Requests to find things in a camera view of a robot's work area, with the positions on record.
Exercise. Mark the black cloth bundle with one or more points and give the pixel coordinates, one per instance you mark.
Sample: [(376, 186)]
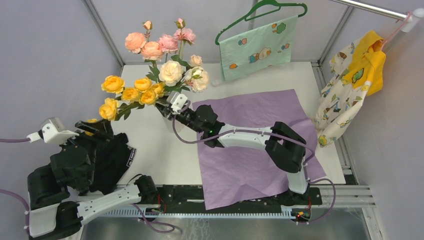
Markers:
[(112, 161)]

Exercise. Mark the purple wrapping paper sheet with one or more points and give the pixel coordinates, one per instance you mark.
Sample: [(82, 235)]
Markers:
[(234, 174)]

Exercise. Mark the cream rose flower stem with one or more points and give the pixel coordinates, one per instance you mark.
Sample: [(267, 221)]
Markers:
[(195, 61)]

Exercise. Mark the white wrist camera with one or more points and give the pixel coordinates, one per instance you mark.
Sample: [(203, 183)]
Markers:
[(177, 102), (52, 132)]

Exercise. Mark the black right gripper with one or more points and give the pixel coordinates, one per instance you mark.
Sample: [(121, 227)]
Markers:
[(166, 112)]

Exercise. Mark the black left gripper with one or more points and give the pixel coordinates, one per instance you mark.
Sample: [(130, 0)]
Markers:
[(103, 127)]

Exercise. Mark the white peony flower stem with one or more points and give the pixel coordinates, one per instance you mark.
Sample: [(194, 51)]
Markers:
[(177, 76)]

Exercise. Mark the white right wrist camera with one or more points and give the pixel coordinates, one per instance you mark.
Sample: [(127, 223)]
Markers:
[(177, 102)]

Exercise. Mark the yellow flower bunch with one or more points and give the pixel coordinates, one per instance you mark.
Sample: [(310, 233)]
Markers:
[(144, 92)]

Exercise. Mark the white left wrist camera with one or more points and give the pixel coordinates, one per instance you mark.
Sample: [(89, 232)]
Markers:
[(52, 132)]

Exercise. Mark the yellow cartoon child shirt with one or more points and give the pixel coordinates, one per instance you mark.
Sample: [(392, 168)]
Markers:
[(357, 73)]

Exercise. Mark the pink peony flower stem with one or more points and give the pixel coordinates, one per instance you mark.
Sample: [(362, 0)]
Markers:
[(167, 47)]

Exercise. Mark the white slotted cable duct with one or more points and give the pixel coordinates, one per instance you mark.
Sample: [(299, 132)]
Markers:
[(152, 213)]

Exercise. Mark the white ribbed ceramic vase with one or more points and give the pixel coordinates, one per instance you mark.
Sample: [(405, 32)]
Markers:
[(169, 124)]

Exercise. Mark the metal clothes rail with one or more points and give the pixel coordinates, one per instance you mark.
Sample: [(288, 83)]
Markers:
[(418, 14)]

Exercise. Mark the green cartoon print cloth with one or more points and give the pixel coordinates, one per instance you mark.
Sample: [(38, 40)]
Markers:
[(257, 49)]

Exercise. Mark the pink plastic hanger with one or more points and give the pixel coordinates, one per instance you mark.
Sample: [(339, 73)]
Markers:
[(396, 30)]

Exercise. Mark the green plastic hanger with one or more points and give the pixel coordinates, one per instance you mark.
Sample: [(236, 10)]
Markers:
[(251, 15)]

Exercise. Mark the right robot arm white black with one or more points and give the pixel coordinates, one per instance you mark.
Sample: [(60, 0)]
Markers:
[(286, 148)]

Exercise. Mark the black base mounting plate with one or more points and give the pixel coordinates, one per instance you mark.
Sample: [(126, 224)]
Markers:
[(189, 199)]

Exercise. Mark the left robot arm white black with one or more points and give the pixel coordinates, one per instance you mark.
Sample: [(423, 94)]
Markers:
[(80, 182)]

